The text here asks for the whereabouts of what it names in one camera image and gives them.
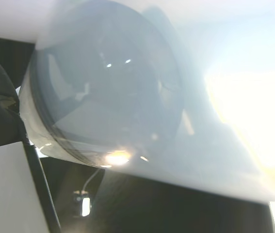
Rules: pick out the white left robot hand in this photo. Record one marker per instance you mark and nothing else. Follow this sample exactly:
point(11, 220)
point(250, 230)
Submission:
point(164, 208)

